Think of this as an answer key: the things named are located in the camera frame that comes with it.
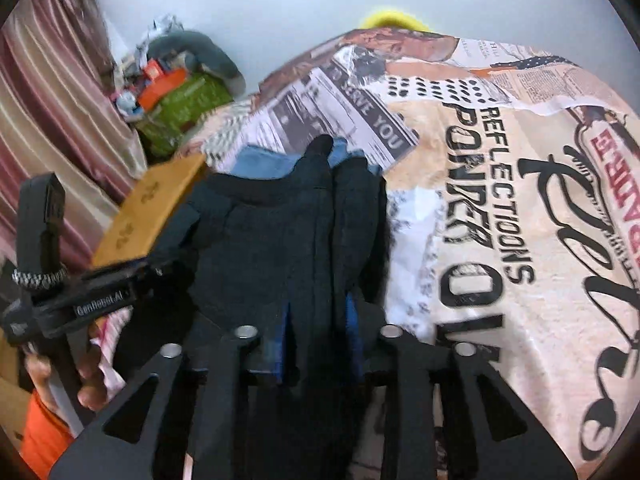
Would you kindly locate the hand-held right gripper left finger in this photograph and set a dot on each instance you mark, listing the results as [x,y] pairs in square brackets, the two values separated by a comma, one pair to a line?
[282,345]

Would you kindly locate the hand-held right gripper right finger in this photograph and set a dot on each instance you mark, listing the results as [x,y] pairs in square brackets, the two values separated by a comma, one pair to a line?
[356,340]

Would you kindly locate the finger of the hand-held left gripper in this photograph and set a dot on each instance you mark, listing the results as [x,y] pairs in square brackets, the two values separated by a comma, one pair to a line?
[167,252]

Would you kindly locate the black pants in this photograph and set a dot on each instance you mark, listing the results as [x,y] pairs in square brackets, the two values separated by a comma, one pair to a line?
[280,240]

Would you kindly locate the person's left hand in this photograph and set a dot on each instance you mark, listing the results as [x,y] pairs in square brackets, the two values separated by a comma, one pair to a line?
[95,365]

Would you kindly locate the folded blue jeans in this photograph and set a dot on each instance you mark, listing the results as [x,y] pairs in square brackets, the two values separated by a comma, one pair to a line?
[260,165]

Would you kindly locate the green bag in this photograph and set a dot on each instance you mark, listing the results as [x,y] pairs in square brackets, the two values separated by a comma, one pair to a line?
[195,97]

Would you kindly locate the orange box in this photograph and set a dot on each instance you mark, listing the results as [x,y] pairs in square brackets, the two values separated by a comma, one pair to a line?
[160,87]

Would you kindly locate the printed blanket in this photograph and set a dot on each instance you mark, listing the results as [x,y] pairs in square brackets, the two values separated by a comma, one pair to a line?
[500,210]

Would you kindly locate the striped pink curtain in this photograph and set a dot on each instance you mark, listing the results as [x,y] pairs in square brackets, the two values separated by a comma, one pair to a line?
[50,85]

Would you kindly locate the grey cushion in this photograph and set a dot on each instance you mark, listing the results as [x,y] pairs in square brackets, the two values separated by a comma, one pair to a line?
[210,50]

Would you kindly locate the yellow cushion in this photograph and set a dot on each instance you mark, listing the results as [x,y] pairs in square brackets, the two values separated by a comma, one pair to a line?
[395,17]

